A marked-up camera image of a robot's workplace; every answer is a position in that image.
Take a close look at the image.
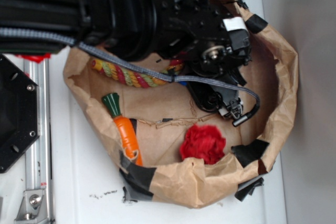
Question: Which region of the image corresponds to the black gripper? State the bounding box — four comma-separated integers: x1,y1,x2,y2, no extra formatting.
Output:
154,0,251,86

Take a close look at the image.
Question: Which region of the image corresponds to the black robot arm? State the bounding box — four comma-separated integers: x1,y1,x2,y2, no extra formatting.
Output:
1,0,251,86

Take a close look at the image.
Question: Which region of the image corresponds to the red crumpled cloth ball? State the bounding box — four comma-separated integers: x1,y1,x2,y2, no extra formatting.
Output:
179,124,226,165

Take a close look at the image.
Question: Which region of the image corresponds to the brown paper bag tray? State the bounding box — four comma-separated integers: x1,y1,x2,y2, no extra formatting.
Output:
64,0,299,208

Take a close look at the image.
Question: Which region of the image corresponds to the orange toy carrot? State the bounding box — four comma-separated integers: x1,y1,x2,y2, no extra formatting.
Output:
102,93,143,166

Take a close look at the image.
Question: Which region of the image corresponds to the white plastic bin lid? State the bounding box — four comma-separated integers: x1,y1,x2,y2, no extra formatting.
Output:
48,0,288,224

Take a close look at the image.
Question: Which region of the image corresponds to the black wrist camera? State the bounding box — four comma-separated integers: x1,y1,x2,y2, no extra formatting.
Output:
186,82,243,120

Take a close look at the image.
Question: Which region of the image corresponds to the multicolour twisted rope toy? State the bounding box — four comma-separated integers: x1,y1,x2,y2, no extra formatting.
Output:
91,58,184,89

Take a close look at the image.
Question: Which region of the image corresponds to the grey braided cable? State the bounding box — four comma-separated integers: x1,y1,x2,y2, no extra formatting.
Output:
0,27,261,127

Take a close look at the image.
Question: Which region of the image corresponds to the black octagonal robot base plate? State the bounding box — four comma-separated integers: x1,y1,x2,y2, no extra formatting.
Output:
1,54,39,174

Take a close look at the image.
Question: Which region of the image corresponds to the aluminium extrusion rail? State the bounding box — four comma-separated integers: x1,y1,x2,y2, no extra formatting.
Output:
14,60,55,223

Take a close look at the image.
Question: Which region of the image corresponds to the metal corner bracket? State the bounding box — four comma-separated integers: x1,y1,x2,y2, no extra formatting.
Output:
14,189,49,224

